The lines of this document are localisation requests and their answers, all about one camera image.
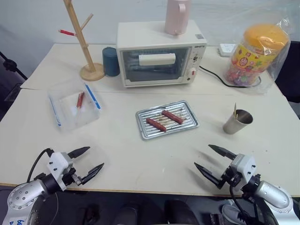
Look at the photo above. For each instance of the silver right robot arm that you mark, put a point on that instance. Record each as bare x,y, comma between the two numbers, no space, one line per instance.
272,194

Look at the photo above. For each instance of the white toaster oven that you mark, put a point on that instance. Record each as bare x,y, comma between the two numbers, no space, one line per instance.
159,39

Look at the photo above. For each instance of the stainless steel cup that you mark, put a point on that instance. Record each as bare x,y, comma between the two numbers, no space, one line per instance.
235,125

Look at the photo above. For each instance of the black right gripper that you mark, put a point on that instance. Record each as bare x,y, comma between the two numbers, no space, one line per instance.
230,177

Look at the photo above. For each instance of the candy jar with yellow lid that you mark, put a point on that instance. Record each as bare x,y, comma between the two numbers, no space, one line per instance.
253,56

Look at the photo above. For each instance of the wooden mug tree stand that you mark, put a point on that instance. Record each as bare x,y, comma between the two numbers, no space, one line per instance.
90,65

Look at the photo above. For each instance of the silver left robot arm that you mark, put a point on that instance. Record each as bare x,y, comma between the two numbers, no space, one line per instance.
25,194

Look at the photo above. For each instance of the white power strip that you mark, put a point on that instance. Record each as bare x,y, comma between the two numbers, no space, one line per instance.
226,49

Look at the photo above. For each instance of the dark blue cylindrical can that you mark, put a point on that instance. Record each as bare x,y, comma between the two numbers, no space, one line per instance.
110,62

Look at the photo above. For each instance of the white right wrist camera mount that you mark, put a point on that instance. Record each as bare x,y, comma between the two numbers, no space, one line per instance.
245,166

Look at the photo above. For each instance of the candy jar in bag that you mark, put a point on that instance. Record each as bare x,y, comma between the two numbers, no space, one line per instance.
280,68

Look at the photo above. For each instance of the clear plastic zip bag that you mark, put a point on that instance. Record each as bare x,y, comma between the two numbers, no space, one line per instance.
70,112

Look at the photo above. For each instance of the grey shoe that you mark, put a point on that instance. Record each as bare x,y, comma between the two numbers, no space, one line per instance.
230,212

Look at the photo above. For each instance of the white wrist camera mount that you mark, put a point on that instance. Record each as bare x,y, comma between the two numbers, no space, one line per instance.
245,166
57,161

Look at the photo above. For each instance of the red sausage on wooden branch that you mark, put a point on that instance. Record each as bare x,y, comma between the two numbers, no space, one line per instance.
67,32

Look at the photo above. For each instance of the ribbed metal baking tray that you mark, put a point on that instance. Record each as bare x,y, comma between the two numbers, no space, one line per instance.
150,131

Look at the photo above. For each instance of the brown grilled sausage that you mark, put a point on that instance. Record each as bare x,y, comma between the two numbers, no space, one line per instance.
172,116
155,124

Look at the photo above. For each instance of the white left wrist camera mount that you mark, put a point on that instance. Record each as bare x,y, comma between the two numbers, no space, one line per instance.
57,161

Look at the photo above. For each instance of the pink plastic jug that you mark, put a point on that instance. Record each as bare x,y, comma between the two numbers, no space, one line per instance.
175,16

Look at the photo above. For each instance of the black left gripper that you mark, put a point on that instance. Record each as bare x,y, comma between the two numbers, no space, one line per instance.
71,177

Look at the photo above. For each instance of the black chair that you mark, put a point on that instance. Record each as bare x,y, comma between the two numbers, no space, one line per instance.
9,77

